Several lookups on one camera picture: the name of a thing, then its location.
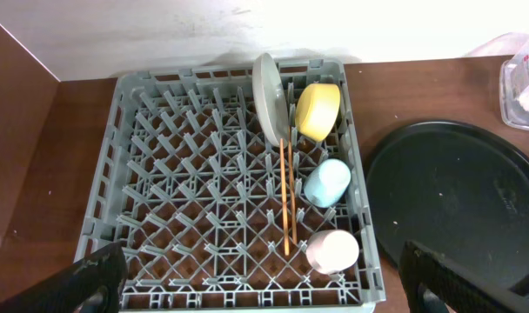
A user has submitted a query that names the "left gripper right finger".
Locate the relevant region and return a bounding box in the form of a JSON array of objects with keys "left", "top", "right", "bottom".
[{"left": 398, "top": 241, "right": 529, "bottom": 313}]

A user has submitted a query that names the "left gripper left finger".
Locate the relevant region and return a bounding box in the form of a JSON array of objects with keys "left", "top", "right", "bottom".
[{"left": 0, "top": 243, "right": 128, "bottom": 313}]

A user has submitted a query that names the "pink plastic cup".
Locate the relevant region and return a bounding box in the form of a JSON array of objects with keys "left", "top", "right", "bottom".
[{"left": 305, "top": 230, "right": 359, "bottom": 275}]

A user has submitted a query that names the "light blue plastic cup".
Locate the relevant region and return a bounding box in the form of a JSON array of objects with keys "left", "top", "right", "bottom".
[{"left": 303, "top": 158, "right": 351, "bottom": 208}]

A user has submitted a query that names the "wooden chopstick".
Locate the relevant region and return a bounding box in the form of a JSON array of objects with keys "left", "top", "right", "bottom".
[{"left": 279, "top": 138, "right": 290, "bottom": 256}]

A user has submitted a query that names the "yellow bowl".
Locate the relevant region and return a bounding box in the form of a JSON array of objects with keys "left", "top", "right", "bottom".
[{"left": 295, "top": 83, "right": 341, "bottom": 142}]

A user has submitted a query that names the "grey round plate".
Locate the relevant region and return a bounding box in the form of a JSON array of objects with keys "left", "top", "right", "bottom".
[{"left": 252, "top": 53, "right": 290, "bottom": 147}]

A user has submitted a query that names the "grey plastic dishwasher rack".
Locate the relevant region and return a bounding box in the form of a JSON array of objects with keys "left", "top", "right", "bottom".
[{"left": 76, "top": 59, "right": 385, "bottom": 312}]

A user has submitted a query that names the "round black serving tray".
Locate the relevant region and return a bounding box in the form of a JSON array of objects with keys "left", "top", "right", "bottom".
[{"left": 365, "top": 120, "right": 529, "bottom": 297}]

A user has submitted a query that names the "clear plastic bin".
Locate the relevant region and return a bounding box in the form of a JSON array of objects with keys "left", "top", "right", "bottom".
[{"left": 499, "top": 37, "right": 529, "bottom": 131}]

